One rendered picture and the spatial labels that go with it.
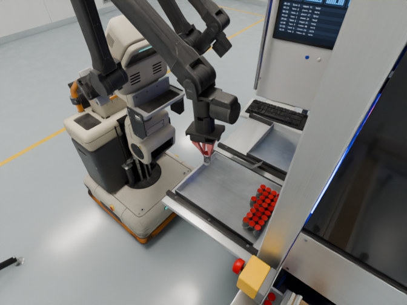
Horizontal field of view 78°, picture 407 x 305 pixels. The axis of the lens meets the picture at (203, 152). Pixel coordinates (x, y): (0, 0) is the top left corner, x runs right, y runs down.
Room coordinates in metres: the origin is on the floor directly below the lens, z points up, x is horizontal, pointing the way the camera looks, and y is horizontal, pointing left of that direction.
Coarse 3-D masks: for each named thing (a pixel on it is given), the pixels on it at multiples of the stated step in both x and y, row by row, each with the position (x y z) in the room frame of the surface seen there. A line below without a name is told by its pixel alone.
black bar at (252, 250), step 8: (168, 192) 0.56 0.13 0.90; (176, 200) 0.53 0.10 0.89; (184, 200) 0.52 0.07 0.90; (192, 208) 0.49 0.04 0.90; (200, 216) 0.46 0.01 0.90; (208, 224) 0.44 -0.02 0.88; (216, 224) 0.43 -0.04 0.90; (224, 232) 0.40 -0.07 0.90; (232, 232) 0.40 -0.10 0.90; (232, 240) 0.38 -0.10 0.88; (240, 240) 0.37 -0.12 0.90; (248, 248) 0.34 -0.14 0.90; (256, 256) 0.32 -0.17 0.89
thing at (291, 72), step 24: (288, 0) 1.34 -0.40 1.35; (312, 0) 1.29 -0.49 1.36; (336, 0) 1.24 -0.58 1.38; (288, 24) 1.33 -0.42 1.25; (312, 24) 1.27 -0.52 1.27; (336, 24) 1.22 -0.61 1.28; (288, 48) 1.32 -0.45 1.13; (312, 48) 1.26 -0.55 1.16; (264, 72) 1.37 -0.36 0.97; (288, 72) 1.30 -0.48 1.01; (312, 72) 1.24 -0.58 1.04; (264, 96) 1.36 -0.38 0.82; (288, 96) 1.28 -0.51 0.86; (312, 96) 1.22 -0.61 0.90
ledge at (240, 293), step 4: (240, 292) 0.22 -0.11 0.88; (244, 292) 0.22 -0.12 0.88; (268, 292) 0.22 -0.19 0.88; (272, 292) 0.22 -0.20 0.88; (276, 292) 0.22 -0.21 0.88; (236, 296) 0.21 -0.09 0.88; (240, 296) 0.21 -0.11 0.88; (244, 296) 0.21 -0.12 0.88; (248, 296) 0.21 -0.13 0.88; (276, 296) 0.21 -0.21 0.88; (280, 296) 0.21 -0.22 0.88; (236, 300) 0.20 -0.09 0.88; (240, 300) 0.20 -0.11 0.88; (244, 300) 0.20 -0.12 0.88; (248, 300) 0.20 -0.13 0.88; (252, 300) 0.20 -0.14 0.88; (264, 300) 0.20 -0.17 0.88; (276, 300) 0.20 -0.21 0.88; (280, 300) 0.20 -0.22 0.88; (232, 304) 0.19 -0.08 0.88; (236, 304) 0.19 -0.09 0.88; (240, 304) 0.19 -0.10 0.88; (244, 304) 0.19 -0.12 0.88; (248, 304) 0.19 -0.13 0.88; (252, 304) 0.19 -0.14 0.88; (256, 304) 0.19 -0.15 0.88; (272, 304) 0.19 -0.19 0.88; (276, 304) 0.19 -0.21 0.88
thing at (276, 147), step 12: (276, 132) 0.93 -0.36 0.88; (288, 132) 0.92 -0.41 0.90; (264, 144) 0.85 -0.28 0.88; (276, 144) 0.85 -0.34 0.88; (288, 144) 0.85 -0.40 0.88; (252, 156) 0.75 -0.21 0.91; (264, 156) 0.77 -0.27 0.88; (276, 156) 0.77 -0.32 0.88; (288, 156) 0.77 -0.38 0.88; (276, 168) 0.68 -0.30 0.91; (288, 168) 0.70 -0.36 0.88
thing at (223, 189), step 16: (224, 160) 0.73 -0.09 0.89; (192, 176) 0.64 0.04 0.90; (208, 176) 0.66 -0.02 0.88; (224, 176) 0.66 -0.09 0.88; (240, 176) 0.66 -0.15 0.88; (256, 176) 0.64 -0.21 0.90; (176, 192) 0.56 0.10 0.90; (192, 192) 0.57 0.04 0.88; (208, 192) 0.57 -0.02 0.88; (224, 192) 0.57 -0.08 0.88; (240, 192) 0.57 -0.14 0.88; (208, 208) 0.50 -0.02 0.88; (224, 208) 0.50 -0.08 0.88; (240, 208) 0.50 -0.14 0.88; (224, 224) 0.42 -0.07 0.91; (240, 224) 0.44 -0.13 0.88; (256, 240) 0.38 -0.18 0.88
